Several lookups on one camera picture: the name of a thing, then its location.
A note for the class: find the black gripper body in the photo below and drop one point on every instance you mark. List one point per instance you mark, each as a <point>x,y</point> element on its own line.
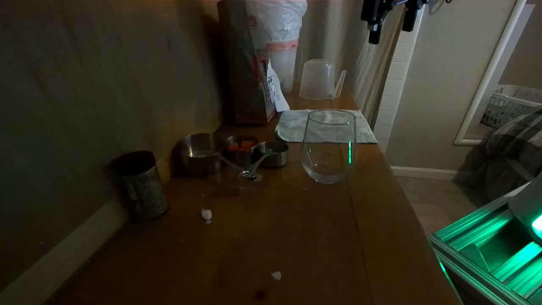
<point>375,8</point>

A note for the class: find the white cloth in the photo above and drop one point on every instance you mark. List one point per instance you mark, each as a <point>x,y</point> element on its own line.
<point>289,127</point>

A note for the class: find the white framed mirror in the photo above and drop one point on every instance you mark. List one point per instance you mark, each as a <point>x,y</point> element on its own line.
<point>490,73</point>

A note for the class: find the white laundry basket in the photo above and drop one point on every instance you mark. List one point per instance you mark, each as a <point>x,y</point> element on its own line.
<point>511,103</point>

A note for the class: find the brown paper bag white label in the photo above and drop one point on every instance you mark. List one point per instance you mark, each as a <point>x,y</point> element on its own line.
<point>243,68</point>

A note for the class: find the small metal measuring cup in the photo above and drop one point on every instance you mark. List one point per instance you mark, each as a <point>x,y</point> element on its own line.
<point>275,152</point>

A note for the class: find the grey striped blanket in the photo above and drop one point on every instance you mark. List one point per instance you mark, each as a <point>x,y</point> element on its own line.
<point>502,157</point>

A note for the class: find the metal measuring cup red contents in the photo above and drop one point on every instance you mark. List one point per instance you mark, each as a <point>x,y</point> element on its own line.
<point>241,147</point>

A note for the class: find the metal measuring spoon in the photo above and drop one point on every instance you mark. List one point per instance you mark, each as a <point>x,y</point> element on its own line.
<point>250,174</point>

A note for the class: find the small white crumb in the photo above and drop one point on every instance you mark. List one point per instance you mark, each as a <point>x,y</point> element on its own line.
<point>277,274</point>
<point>207,213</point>

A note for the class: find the metal tin can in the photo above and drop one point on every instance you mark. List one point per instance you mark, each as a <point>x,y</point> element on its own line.
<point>145,191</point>

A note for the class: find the wooden back board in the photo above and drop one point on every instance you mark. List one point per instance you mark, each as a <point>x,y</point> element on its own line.
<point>85,112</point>

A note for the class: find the white door frame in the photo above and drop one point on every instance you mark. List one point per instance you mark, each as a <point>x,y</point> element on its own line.
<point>395,85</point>

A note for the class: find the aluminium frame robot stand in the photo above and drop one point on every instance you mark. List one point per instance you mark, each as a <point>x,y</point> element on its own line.
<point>485,247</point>

